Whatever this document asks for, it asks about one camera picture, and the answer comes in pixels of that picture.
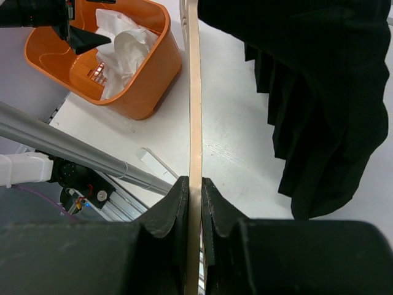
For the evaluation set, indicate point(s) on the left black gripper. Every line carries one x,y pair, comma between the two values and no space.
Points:
80,41

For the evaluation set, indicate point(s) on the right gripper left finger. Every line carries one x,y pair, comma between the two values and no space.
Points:
144,256

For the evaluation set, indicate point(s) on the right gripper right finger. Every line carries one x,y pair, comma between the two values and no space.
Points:
274,256

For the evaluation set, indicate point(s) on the white pleated skirt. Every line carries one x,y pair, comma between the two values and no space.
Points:
129,47

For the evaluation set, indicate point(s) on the beige wooden hanger front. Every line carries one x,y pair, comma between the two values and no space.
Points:
190,29

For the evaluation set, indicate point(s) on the black garment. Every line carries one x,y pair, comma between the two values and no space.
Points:
322,64

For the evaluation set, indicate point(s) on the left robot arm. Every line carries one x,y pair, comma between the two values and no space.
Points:
44,167

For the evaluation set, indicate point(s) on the silver clothes rack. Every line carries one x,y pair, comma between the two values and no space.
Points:
17,126

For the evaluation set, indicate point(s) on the aluminium mounting rail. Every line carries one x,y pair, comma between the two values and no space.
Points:
116,199

